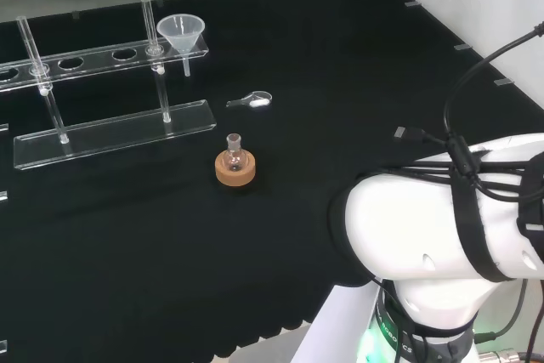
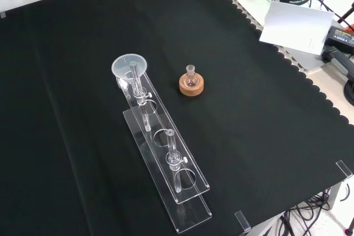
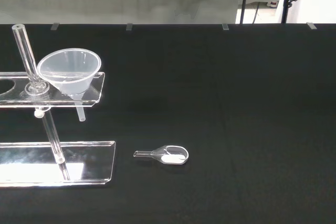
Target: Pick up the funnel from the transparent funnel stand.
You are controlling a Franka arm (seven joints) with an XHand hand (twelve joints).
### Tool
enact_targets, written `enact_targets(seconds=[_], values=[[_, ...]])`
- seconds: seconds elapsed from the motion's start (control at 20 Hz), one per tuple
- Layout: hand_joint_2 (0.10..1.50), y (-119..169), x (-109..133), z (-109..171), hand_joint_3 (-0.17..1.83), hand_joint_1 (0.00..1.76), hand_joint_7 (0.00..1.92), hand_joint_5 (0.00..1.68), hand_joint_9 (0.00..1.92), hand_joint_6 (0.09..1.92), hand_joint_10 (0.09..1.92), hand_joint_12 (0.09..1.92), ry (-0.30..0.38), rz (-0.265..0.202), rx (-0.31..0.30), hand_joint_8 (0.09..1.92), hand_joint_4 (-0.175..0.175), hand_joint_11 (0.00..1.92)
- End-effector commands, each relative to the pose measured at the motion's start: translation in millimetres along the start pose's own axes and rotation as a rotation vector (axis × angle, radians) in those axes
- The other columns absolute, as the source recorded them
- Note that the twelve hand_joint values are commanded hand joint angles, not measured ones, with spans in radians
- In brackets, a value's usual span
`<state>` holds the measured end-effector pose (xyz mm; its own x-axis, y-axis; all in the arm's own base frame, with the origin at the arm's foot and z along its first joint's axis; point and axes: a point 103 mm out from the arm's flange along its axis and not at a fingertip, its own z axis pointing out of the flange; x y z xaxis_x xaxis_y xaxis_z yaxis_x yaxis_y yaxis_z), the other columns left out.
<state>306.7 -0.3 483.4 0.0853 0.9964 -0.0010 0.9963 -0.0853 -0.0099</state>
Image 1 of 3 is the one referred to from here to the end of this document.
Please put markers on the translucent plastic funnel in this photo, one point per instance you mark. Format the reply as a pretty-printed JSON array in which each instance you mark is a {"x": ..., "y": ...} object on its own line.
[{"x": 180, "y": 33}]

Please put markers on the glass weighing funnel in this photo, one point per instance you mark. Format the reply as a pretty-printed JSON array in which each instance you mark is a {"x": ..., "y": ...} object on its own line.
[{"x": 255, "y": 100}]

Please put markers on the clear acrylic funnel stand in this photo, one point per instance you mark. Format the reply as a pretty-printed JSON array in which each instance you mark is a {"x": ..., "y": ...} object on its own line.
[{"x": 115, "y": 125}]

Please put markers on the black bench cloth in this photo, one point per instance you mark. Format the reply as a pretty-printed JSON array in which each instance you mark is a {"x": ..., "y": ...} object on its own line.
[{"x": 170, "y": 231}]

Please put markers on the small round-bottom glass flask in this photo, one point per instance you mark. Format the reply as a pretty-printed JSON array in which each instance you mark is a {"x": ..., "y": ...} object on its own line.
[{"x": 235, "y": 159}]

